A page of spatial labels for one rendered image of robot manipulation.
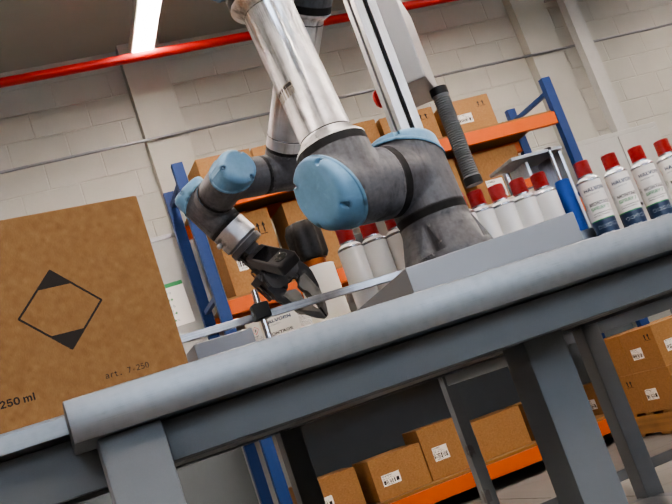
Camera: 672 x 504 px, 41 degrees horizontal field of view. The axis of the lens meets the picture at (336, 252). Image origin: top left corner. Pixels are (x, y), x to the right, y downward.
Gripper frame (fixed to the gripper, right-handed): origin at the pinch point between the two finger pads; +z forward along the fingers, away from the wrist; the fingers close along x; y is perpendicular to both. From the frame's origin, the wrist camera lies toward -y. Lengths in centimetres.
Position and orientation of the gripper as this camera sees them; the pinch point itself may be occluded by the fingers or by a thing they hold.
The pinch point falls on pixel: (322, 311)
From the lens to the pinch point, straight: 174.0
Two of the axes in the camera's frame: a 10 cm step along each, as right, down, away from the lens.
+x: -6.2, 6.8, -3.9
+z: 7.3, 6.8, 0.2
